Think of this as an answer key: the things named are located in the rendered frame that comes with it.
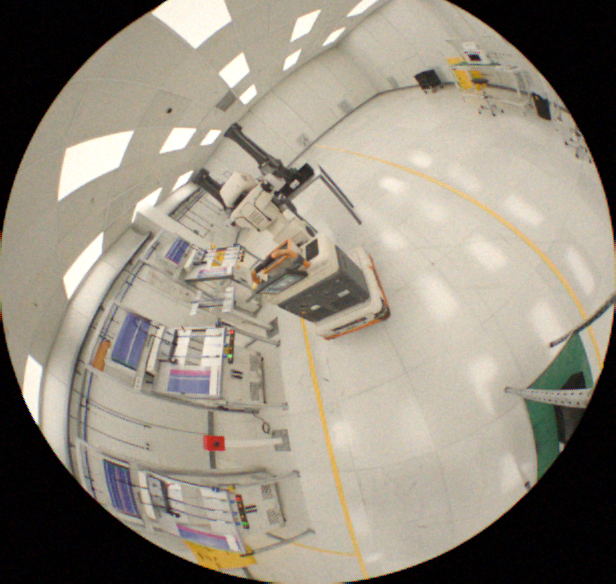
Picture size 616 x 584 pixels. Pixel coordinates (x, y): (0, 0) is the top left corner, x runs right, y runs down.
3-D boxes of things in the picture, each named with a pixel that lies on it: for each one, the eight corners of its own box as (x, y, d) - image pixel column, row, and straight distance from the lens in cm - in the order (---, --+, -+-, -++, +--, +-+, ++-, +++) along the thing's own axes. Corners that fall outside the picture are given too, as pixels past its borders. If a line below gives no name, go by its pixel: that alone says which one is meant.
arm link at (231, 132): (217, 134, 132) (226, 121, 129) (226, 133, 144) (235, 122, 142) (266, 178, 123) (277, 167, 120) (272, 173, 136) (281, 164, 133)
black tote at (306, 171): (277, 206, 214) (269, 200, 212) (278, 200, 230) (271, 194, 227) (314, 173, 198) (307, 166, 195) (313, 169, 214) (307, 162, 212)
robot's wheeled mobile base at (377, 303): (393, 318, 144) (382, 307, 121) (327, 342, 168) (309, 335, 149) (372, 255, 179) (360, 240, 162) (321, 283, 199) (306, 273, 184)
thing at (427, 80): (434, 87, 678) (424, 70, 669) (445, 87, 650) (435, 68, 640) (422, 94, 632) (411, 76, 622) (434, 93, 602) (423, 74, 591)
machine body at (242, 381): (264, 353, 242) (220, 340, 214) (268, 408, 224) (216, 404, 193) (239, 367, 293) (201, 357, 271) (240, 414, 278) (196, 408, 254)
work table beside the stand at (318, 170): (362, 223, 223) (320, 173, 186) (317, 252, 241) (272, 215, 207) (353, 205, 260) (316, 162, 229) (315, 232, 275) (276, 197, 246)
